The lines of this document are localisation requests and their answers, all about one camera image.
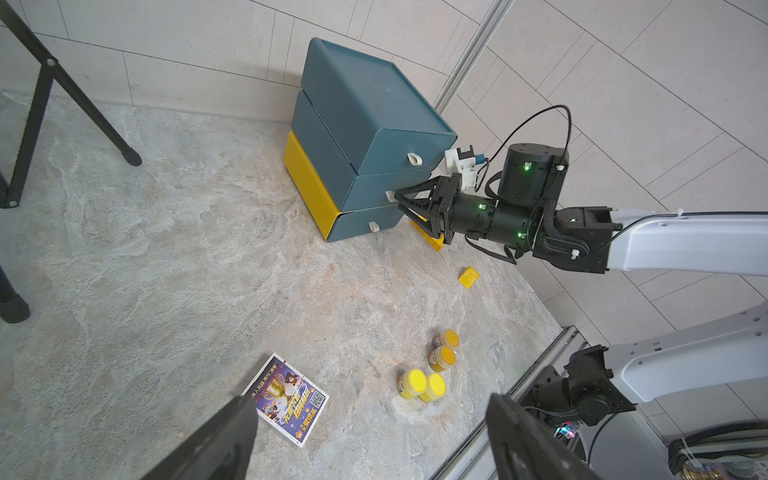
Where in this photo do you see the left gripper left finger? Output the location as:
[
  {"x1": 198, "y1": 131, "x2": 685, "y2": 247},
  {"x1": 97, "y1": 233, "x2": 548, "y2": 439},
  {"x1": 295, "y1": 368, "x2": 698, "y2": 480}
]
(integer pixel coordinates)
[{"x1": 143, "y1": 396, "x2": 258, "y2": 480}]

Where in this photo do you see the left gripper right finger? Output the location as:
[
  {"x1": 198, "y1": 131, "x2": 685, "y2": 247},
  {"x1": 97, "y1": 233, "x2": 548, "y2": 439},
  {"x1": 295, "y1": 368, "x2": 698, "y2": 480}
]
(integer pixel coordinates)
[{"x1": 485, "y1": 393, "x2": 600, "y2": 480}]

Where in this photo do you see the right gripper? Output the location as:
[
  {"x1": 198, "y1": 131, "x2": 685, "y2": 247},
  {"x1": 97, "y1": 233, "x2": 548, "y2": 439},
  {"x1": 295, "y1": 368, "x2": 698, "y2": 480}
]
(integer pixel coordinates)
[{"x1": 394, "y1": 173, "x2": 463, "y2": 243}]

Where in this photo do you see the teal three-drawer cabinet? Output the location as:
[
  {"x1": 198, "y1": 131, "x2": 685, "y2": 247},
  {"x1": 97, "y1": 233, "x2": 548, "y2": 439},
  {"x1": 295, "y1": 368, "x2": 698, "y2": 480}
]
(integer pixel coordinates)
[{"x1": 284, "y1": 37, "x2": 457, "y2": 242}]

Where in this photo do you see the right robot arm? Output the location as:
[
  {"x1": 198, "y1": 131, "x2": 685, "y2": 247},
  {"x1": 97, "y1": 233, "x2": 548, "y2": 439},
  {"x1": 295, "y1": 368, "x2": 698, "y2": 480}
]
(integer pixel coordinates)
[{"x1": 505, "y1": 134, "x2": 767, "y2": 435}]

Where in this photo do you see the orange paint can left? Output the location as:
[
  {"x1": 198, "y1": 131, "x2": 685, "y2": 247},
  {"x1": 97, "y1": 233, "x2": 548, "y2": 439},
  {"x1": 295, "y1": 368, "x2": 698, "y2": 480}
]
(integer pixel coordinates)
[{"x1": 427, "y1": 345, "x2": 457, "y2": 373}]

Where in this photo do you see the orange paint can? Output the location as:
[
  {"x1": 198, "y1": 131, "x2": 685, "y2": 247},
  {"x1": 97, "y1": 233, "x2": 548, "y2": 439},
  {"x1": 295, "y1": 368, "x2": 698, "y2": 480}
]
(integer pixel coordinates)
[
  {"x1": 427, "y1": 345, "x2": 457, "y2": 373},
  {"x1": 432, "y1": 329, "x2": 460, "y2": 349}
]

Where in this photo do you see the orange paint can right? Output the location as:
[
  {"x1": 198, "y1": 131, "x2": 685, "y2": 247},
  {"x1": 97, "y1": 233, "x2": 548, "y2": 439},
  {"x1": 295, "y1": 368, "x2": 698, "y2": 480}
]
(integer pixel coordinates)
[{"x1": 432, "y1": 329, "x2": 460, "y2": 349}]

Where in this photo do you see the yellow triangular holder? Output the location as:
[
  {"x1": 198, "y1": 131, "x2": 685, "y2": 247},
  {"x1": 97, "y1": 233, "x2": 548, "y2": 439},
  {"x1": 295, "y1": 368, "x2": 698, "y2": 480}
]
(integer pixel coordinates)
[{"x1": 410, "y1": 221, "x2": 444, "y2": 252}]

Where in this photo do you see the right circuit board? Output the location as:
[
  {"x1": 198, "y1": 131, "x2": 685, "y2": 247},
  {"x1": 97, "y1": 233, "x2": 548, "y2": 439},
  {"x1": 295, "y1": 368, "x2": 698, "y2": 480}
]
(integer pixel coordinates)
[{"x1": 554, "y1": 421, "x2": 582, "y2": 447}]

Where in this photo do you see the playing card box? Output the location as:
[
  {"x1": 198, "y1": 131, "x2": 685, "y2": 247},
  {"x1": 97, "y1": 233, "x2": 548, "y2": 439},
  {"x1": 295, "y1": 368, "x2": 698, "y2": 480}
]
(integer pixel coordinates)
[{"x1": 242, "y1": 353, "x2": 329, "y2": 448}]

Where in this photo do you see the small yellow block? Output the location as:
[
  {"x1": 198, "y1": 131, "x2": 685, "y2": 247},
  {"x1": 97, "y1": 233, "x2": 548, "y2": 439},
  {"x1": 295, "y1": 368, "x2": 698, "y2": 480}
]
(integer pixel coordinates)
[{"x1": 458, "y1": 267, "x2": 480, "y2": 289}]

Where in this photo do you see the black perforated music stand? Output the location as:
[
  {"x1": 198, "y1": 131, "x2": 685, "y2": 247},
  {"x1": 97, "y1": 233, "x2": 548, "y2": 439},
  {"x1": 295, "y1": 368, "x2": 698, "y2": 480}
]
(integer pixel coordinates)
[{"x1": 0, "y1": 0, "x2": 143, "y2": 325}]

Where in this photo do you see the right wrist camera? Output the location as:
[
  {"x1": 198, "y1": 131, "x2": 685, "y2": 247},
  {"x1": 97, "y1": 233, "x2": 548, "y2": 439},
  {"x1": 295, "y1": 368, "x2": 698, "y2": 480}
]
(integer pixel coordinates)
[{"x1": 444, "y1": 145, "x2": 486, "y2": 192}]

